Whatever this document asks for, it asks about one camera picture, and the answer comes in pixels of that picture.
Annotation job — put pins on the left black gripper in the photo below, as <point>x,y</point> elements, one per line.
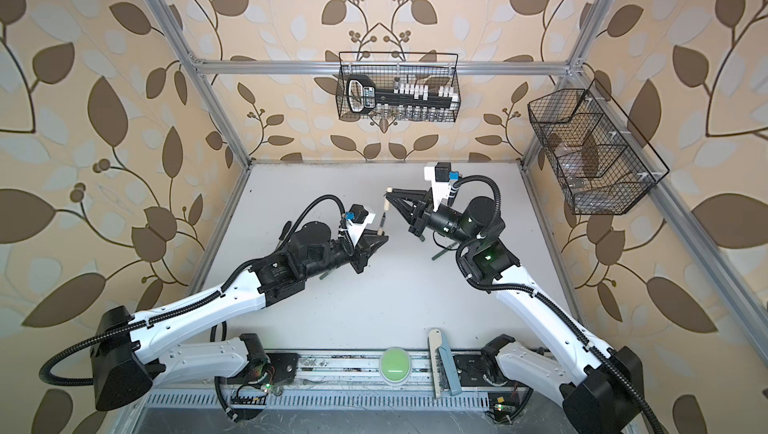
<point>362,252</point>

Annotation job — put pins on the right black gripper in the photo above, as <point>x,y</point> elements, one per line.
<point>410,213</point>

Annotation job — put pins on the tan pen cap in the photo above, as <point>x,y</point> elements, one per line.
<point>387,201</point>

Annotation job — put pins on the tan pen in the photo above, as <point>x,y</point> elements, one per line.
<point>380,223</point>

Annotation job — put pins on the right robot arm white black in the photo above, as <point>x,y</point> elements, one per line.
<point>599,388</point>

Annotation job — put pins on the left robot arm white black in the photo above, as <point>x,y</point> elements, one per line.
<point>133,353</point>

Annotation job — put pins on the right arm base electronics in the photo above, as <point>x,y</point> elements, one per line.
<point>507,398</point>

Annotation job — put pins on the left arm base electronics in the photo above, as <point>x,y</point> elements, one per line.
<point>244,396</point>

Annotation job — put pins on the grey teal tool holder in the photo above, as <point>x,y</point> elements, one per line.
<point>445,376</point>

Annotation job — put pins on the green round button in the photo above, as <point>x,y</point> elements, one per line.
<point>395,366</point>

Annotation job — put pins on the black bit set case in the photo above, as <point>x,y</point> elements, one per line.
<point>400,96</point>

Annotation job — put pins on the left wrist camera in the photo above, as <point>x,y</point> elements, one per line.
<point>356,221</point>

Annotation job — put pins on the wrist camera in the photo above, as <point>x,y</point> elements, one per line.
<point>356,221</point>
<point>441,177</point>

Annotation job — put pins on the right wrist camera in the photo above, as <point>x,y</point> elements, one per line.
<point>441,177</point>

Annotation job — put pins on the black handled screwdriver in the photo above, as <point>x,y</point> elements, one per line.
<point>285,230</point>

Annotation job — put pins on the black wire basket back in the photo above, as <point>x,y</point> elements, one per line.
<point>442,67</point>

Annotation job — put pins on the black wire basket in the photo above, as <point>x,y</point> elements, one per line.
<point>442,67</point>
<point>602,161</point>

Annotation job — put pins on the aluminium frame rails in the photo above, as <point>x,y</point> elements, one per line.
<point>642,125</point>

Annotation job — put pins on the black wire basket right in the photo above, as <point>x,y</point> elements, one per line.
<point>602,161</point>

